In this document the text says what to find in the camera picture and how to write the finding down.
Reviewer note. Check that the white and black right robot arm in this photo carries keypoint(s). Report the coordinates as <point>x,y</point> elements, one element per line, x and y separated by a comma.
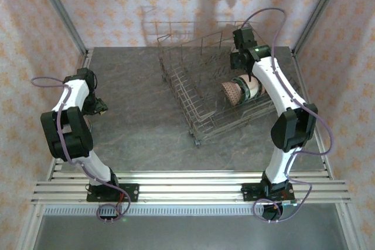
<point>278,86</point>

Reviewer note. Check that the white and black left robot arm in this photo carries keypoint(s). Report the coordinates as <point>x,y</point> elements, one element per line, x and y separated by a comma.
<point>70,97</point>

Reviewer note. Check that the small green circuit board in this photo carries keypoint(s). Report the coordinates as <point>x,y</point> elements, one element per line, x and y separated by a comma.
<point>290,202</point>

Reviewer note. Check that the aluminium frame post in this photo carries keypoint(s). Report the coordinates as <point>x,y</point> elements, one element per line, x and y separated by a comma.
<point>59,7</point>
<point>322,7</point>

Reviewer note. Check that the green leaf patterned bowl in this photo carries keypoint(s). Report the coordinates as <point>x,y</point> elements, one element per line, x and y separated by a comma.
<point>249,87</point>

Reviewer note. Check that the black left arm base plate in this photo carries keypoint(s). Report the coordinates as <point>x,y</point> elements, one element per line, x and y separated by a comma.
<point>133,188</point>

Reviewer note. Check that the grey metal panel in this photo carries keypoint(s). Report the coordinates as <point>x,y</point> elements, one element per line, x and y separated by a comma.
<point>190,232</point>

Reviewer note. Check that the aluminium frame beam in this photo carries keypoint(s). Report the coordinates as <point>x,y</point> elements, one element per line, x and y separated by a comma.
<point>29,232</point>
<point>353,232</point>

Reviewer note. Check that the aluminium mounting rail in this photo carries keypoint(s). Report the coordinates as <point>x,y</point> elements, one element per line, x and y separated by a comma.
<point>190,185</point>

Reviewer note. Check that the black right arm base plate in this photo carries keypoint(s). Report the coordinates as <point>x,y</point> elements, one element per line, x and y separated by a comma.
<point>249,193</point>

